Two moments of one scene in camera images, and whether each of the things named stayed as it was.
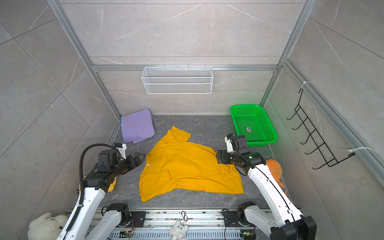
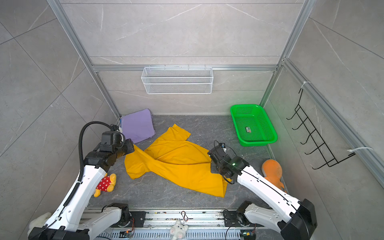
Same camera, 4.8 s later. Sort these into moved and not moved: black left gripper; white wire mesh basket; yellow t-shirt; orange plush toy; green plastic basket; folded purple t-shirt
Moved: yellow t-shirt; black left gripper
Not moved: orange plush toy; white wire mesh basket; green plastic basket; folded purple t-shirt
